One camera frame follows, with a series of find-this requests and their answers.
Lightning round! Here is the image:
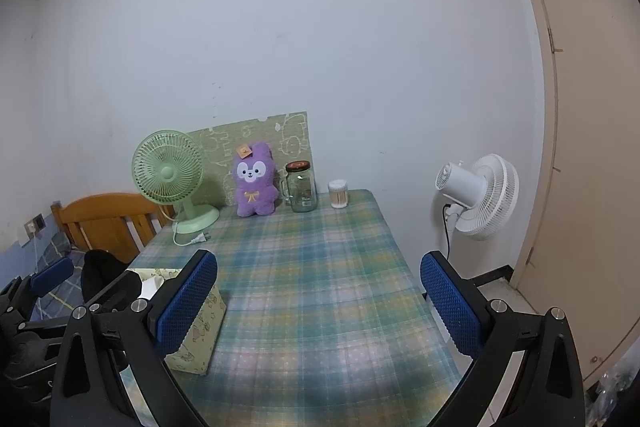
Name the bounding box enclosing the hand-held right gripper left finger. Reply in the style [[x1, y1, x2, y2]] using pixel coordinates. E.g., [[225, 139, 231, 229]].
[[50, 249, 219, 427]]

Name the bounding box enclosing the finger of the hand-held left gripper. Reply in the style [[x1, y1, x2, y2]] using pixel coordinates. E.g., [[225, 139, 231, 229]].
[[20, 257, 76, 303], [85, 271, 143, 315]]

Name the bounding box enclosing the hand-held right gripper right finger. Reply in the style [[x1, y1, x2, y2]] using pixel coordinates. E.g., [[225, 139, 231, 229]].
[[419, 251, 586, 427]]

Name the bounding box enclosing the yellow cartoon print box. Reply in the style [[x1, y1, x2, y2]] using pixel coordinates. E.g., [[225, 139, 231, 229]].
[[125, 266, 228, 376]]

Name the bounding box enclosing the blue plaid bedding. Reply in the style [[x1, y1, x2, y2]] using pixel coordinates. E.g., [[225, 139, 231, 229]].
[[30, 232, 88, 323]]

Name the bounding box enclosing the black jacket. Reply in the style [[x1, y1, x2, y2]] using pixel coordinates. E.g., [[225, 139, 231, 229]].
[[81, 249, 141, 303]]

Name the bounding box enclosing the wooden chair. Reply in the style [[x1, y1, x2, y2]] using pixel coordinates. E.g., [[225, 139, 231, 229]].
[[50, 193, 176, 265]]

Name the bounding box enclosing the white standing fan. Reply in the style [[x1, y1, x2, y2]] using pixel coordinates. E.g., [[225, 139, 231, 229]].
[[434, 153, 520, 242]]

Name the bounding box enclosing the plaid tablecloth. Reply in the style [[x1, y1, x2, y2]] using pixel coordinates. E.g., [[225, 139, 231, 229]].
[[120, 189, 463, 427]]

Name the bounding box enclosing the green desk fan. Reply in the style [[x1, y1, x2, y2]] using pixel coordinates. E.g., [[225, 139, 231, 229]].
[[131, 130, 221, 235]]

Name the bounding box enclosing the purple plush toy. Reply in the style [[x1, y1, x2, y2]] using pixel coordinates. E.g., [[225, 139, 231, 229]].
[[232, 143, 280, 219]]

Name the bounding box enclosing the cotton swab container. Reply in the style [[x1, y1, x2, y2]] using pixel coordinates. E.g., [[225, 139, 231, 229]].
[[328, 179, 349, 209]]

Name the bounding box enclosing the glass jar mug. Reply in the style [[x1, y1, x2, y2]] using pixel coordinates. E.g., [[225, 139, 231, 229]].
[[280, 160, 318, 214]]

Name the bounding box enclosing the green patterned board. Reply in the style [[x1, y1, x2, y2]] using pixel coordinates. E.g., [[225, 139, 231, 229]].
[[186, 110, 313, 208]]

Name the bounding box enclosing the beige door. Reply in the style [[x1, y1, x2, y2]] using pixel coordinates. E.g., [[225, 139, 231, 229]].
[[492, 0, 640, 383]]

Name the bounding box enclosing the green fan plug cable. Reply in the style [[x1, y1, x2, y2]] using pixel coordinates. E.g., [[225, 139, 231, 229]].
[[172, 219, 210, 248]]

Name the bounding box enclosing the black fan cable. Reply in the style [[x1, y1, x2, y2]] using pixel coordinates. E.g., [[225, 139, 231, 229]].
[[442, 203, 453, 263]]

